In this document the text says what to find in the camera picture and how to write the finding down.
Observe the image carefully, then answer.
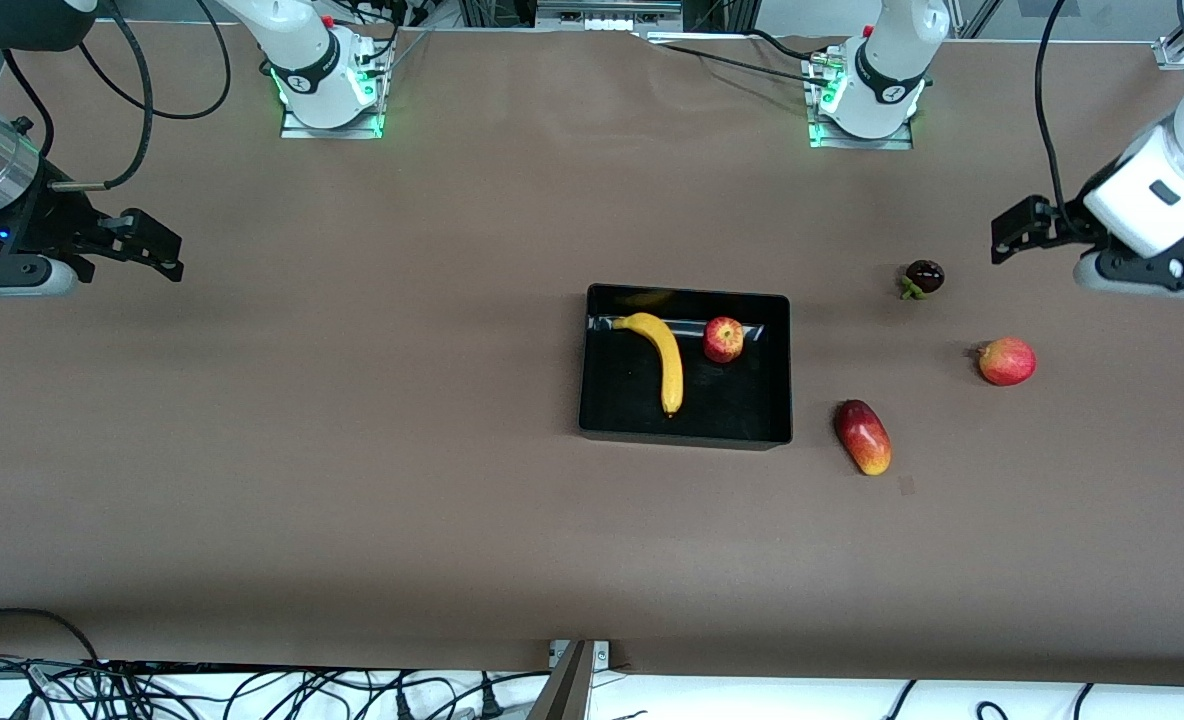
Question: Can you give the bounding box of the black looped cable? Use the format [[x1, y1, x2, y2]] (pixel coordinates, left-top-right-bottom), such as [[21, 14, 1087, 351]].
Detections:
[[0, 607, 103, 666]]

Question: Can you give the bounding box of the red yellow mango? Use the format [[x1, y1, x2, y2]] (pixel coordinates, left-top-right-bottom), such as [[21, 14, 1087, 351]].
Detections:
[[833, 399, 893, 477]]

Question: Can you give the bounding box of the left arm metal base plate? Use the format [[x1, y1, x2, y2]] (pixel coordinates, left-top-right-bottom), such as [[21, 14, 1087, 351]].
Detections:
[[807, 50, 915, 151]]

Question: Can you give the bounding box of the white power strip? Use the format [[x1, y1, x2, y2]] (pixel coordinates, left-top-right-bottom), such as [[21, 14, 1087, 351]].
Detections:
[[535, 0, 685, 33]]

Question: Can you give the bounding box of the dark purple mangosteen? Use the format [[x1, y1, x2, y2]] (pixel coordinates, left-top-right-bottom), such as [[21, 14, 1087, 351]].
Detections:
[[899, 259, 946, 301]]

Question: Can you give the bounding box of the small red apple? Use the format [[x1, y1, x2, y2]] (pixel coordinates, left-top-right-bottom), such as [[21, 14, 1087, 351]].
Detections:
[[703, 316, 745, 364]]

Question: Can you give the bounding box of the small metal bracket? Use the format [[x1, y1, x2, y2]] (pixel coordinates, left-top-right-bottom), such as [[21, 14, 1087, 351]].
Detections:
[[549, 640, 611, 669]]

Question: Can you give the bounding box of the black cable tangle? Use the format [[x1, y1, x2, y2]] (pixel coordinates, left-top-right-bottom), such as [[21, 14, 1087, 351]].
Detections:
[[0, 650, 513, 720]]

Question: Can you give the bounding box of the black plastic box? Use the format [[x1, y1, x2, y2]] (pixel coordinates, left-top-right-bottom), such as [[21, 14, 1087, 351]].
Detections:
[[578, 284, 794, 451]]

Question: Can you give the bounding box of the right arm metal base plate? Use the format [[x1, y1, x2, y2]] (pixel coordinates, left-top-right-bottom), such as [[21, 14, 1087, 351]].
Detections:
[[280, 40, 386, 140]]

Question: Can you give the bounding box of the grey metal bar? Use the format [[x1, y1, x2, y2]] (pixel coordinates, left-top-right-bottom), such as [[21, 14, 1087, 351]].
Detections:
[[527, 640, 595, 720]]

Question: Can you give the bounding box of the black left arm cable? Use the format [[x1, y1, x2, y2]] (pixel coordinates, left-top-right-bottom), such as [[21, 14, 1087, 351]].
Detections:
[[1034, 0, 1088, 226]]

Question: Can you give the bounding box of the yellow banana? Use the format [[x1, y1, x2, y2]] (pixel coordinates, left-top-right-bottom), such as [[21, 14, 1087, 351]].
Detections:
[[612, 312, 685, 417]]

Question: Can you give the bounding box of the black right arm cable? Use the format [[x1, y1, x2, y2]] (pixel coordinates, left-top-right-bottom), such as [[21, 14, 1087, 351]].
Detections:
[[0, 0, 233, 191]]

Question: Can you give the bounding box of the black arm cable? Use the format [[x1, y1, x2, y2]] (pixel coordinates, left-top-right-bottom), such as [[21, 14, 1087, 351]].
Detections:
[[0, 0, 233, 191], [1034, 0, 1088, 226]]

